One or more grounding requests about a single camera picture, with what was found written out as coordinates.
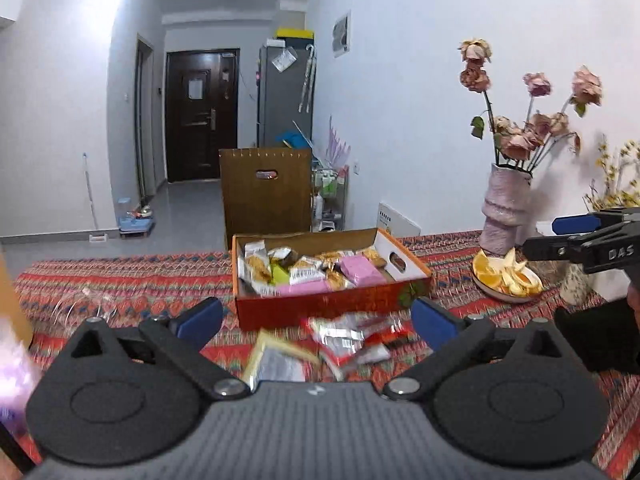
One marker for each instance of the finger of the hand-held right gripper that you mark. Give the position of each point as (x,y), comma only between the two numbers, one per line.
(550,250)
(575,225)

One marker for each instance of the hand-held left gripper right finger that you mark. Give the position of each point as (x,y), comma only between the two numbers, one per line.
(432,322)

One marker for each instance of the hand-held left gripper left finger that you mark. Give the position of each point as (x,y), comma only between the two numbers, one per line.
(200,322)

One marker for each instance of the red silver snack packet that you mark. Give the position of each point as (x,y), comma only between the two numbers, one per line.
(340,332)
(355,360)
(392,332)

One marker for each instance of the brown bread snack packet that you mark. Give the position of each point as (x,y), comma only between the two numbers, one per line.
(257,266)

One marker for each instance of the gold-edged silver snack packet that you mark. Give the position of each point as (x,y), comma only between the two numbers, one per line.
(280,360)

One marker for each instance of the pink snack packet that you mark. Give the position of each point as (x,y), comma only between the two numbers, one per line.
(302,288)
(361,269)

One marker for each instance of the orange white snack packet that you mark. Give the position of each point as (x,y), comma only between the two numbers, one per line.
(337,280)

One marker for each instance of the red cardboard box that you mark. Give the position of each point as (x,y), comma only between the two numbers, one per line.
(325,307)

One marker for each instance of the heap of assorted snack packets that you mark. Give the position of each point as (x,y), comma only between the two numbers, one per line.
(310,267)

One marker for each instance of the speckled cream vase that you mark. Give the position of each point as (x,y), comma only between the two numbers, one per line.
(575,285)

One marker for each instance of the pile of orange peels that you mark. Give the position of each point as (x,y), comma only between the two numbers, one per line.
(510,272)

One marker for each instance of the pink ceramic vase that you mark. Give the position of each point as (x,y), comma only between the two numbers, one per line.
(505,210)

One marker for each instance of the white plate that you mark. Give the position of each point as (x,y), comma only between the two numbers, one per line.
(492,292)

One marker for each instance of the yellow flower sprigs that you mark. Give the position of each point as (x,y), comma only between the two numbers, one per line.
(620,175)

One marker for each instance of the yellow green snack packet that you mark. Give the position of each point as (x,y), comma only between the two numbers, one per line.
(280,274)

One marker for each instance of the dried pink rose bouquet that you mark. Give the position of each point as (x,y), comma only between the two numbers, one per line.
(520,140)

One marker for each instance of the clear plastic wrapper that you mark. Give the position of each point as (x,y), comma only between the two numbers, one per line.
(82,305)

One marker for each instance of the brown cardboard box flap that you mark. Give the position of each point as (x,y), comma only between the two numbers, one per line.
(265,205)

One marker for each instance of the storage cart with bottles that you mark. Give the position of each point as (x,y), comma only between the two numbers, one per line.
(330,200)

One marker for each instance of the white mop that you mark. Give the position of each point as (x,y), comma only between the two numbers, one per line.
(92,200)

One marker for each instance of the purple white tissue pack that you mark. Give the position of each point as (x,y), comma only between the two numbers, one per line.
(17,375)

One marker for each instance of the dark brown entrance door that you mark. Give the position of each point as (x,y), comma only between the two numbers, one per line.
(220,125)

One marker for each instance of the blue dustpan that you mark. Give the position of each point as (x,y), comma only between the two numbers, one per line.
(295,139)

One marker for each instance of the grey refrigerator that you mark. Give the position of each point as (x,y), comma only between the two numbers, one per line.
(280,105)

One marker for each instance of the white paper notice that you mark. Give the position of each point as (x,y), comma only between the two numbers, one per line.
(195,89)

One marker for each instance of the white hanging umbrella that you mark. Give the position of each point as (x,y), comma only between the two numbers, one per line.
(307,80)

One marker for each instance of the clear plastic bag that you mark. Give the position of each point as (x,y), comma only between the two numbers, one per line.
(284,60)

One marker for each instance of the small white box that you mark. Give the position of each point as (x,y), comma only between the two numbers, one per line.
(275,43)

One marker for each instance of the yellow box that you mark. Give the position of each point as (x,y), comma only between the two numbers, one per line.
(295,34)

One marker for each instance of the white wall heater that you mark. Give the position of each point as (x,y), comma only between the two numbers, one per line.
(397,222)

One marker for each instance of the interior doorway frame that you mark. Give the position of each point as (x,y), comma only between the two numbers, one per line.
(145,120)

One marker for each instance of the wall electrical panel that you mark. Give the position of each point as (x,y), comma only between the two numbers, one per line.
(342,34)

